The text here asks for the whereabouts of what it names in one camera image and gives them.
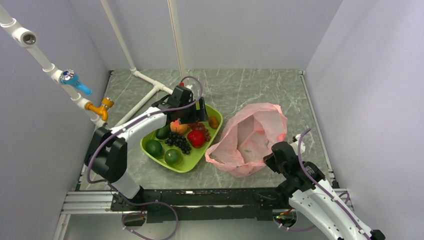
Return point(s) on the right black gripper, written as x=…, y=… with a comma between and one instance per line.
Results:
x=269, y=159

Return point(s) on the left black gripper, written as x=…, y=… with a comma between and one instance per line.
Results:
x=199, y=115

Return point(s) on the orange fake fruit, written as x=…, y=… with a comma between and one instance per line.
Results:
x=179, y=128
x=213, y=122

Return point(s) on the red fake grapes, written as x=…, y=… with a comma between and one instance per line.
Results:
x=201, y=127

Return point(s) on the red fake fruit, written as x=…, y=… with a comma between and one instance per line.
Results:
x=196, y=138

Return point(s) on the dark fake grapes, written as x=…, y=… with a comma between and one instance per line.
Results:
x=177, y=140

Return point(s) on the pink plastic bag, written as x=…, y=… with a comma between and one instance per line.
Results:
x=247, y=138

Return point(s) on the green fake avocado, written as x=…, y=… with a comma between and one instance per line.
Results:
x=163, y=133

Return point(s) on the round green fake fruit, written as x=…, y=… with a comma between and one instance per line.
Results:
x=172, y=157

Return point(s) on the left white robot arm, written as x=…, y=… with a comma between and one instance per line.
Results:
x=107, y=154

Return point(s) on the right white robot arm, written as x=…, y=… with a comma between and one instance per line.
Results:
x=307, y=190

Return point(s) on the green plastic tray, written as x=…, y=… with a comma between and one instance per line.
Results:
x=188, y=162

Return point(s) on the orange faucet tap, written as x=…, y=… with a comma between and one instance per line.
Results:
x=101, y=110

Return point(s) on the beige vertical pole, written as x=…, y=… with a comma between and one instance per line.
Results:
x=176, y=29

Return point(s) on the blue valve tap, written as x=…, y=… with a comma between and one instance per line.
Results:
x=70, y=77

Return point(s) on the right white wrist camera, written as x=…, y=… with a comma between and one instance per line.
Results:
x=298, y=147

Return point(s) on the white PVC pipe frame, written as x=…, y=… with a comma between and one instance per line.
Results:
x=27, y=39

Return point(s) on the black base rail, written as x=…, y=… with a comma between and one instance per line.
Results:
x=162, y=205

